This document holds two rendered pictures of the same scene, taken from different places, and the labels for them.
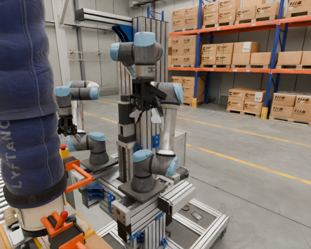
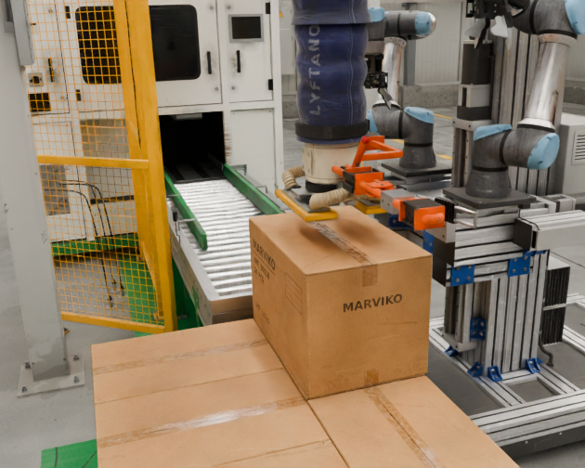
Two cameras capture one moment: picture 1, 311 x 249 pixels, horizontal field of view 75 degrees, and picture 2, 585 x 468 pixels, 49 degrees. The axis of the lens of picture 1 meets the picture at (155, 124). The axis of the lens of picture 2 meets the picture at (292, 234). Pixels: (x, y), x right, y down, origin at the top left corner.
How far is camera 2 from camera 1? 1.14 m
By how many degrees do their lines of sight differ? 28
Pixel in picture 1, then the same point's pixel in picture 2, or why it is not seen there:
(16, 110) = (329, 14)
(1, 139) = (308, 50)
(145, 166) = (493, 147)
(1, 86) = not seen: outside the picture
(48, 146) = (354, 67)
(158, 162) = (516, 139)
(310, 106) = not seen: outside the picture
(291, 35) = not seen: outside the picture
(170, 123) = (550, 70)
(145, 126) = (510, 88)
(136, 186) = (473, 186)
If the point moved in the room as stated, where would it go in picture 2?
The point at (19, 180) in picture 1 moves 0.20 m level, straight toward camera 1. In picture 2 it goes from (318, 104) to (331, 112)
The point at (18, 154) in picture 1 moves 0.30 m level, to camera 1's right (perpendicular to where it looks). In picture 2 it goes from (321, 70) to (423, 71)
